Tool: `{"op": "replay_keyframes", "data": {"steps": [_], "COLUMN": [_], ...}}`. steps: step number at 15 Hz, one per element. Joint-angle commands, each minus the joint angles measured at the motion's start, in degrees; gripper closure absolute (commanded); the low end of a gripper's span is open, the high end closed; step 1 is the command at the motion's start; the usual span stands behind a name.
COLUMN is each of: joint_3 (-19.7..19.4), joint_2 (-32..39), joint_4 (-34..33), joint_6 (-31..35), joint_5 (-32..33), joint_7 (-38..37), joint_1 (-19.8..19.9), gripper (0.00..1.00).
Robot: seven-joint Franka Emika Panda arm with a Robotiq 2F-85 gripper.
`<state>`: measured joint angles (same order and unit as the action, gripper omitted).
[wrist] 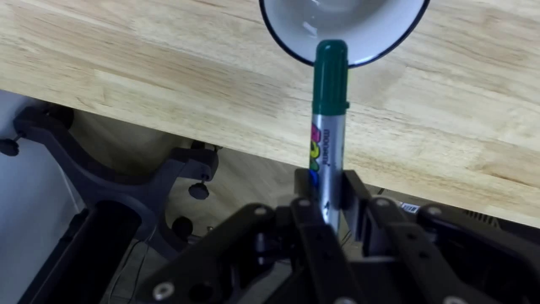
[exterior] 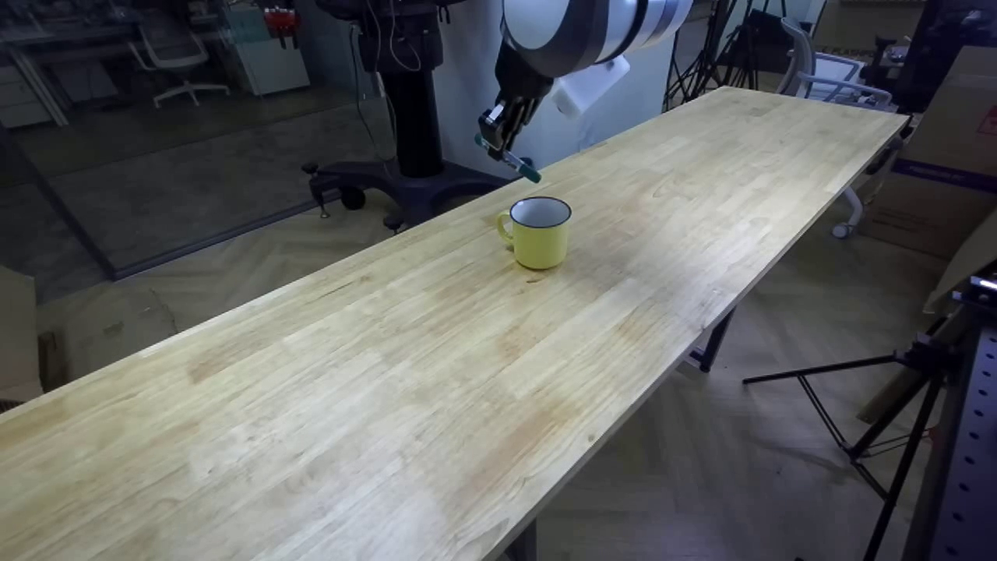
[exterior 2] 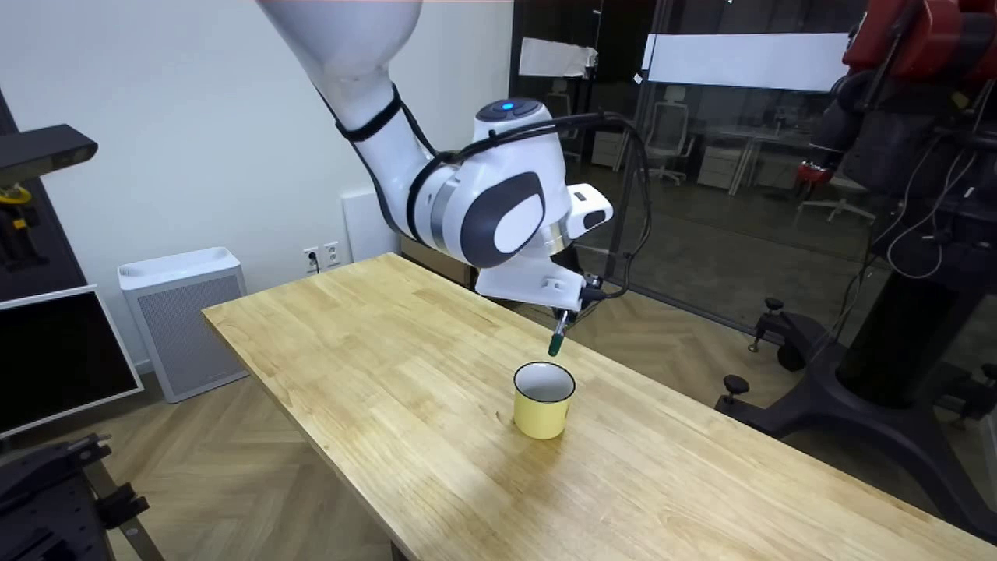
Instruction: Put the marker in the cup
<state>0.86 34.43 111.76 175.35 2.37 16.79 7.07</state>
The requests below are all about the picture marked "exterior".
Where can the perforated metal panel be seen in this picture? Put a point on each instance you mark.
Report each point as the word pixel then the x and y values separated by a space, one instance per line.
pixel 971 470

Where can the yellow enamel cup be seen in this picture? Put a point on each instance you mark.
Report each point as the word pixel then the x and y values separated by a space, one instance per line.
pixel 540 238

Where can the grey office desk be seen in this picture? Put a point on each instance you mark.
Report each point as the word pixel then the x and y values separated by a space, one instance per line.
pixel 50 73

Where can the leaning cardboard sheet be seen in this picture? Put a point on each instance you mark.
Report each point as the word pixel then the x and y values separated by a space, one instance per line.
pixel 967 266

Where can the white office chair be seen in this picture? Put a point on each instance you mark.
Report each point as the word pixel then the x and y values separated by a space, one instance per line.
pixel 177 57

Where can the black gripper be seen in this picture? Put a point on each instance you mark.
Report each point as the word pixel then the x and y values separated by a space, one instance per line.
pixel 517 81

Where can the tan cardboard piece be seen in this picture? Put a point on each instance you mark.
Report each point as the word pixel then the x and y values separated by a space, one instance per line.
pixel 16 330

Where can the white caster leg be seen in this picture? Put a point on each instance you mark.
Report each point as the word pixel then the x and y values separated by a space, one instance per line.
pixel 853 212

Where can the black tripod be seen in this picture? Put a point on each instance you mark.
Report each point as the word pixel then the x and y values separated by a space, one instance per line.
pixel 913 359

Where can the black wheeled pedestal stand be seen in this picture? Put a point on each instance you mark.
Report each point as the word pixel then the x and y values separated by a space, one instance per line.
pixel 412 104

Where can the black table leg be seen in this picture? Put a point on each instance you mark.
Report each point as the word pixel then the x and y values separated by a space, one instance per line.
pixel 712 348

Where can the black upright equipment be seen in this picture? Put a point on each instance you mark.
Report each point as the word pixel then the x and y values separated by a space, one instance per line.
pixel 937 40

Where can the small red object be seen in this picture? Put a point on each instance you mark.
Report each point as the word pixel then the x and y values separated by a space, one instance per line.
pixel 283 18

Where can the dark grey floor mat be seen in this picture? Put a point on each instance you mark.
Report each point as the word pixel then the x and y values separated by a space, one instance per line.
pixel 187 177

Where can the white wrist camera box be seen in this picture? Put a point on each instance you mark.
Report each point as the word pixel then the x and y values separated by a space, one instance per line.
pixel 587 89

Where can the brown cardboard box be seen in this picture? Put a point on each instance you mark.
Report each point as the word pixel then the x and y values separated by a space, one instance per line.
pixel 937 208

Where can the pale storage cabinet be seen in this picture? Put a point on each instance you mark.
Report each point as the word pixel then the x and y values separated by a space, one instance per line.
pixel 260 50

